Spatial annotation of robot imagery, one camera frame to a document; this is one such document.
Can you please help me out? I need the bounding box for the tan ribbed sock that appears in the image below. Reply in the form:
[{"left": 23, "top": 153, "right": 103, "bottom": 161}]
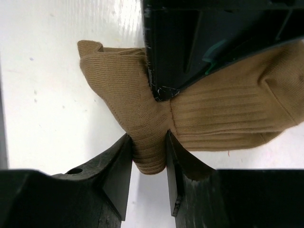
[{"left": 77, "top": 40, "right": 304, "bottom": 175}]

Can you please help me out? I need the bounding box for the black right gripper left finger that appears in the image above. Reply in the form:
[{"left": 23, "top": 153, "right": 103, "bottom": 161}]
[{"left": 0, "top": 135, "right": 133, "bottom": 228}]

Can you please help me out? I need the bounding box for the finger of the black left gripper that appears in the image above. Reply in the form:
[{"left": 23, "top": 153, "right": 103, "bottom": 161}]
[{"left": 142, "top": 0, "right": 304, "bottom": 101}]

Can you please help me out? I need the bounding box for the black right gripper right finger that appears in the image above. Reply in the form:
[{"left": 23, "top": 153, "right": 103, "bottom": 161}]
[{"left": 166, "top": 132, "right": 304, "bottom": 228}]

